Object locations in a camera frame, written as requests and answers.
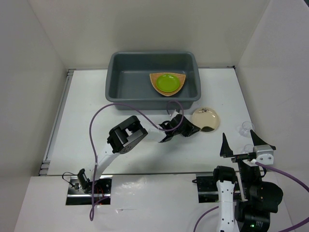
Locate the clear plastic cup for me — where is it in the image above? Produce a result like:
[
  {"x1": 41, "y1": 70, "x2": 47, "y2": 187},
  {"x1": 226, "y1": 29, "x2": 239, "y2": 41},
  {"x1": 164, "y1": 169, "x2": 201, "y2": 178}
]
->
[
  {"x1": 237, "y1": 121, "x2": 255, "y2": 138},
  {"x1": 242, "y1": 144, "x2": 254, "y2": 154}
]

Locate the cream gold round plate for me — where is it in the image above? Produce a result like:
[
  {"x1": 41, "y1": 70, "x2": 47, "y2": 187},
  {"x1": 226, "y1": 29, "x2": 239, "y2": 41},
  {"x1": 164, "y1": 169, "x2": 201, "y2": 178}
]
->
[{"x1": 191, "y1": 107, "x2": 220, "y2": 133}]

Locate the woven bamboo tray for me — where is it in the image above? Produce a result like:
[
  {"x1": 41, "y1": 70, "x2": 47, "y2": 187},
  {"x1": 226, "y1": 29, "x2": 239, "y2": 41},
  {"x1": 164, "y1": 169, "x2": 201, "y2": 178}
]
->
[{"x1": 149, "y1": 72, "x2": 186, "y2": 97}]

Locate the green round plate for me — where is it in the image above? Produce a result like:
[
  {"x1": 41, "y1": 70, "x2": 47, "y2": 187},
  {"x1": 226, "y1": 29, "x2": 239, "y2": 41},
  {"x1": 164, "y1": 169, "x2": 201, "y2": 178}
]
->
[{"x1": 155, "y1": 74, "x2": 181, "y2": 93}]

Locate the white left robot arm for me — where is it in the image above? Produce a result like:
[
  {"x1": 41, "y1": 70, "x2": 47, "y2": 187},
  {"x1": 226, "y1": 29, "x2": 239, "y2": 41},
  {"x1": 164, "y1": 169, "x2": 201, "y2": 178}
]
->
[{"x1": 77, "y1": 112, "x2": 200, "y2": 193}]

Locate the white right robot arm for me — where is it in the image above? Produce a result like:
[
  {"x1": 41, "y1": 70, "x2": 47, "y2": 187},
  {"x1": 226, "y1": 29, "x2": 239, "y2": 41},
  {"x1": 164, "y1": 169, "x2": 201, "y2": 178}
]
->
[{"x1": 211, "y1": 130, "x2": 283, "y2": 232}]

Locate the grey plastic bin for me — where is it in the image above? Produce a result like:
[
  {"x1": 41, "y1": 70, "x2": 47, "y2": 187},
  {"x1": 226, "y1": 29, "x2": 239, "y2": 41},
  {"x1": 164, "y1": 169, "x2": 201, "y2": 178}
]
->
[{"x1": 105, "y1": 51, "x2": 201, "y2": 110}]

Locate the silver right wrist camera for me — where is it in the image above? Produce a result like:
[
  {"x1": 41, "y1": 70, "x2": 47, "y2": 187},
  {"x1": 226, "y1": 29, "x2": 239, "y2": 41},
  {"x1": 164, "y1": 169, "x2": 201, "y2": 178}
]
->
[{"x1": 243, "y1": 145, "x2": 274, "y2": 167}]

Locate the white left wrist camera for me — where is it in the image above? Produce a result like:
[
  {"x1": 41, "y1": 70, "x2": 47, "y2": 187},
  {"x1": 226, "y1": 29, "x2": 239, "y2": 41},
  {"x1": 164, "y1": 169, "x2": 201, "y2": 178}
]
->
[{"x1": 170, "y1": 110, "x2": 180, "y2": 118}]

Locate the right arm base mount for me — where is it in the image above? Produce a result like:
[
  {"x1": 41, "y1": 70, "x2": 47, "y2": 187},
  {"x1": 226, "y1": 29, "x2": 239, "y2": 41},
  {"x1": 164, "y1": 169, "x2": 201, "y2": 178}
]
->
[{"x1": 192, "y1": 173, "x2": 242, "y2": 203}]

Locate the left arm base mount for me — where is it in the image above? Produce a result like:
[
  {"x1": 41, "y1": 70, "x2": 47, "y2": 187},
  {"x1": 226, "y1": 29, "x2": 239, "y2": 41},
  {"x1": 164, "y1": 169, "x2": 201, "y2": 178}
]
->
[{"x1": 61, "y1": 169, "x2": 112, "y2": 205}]

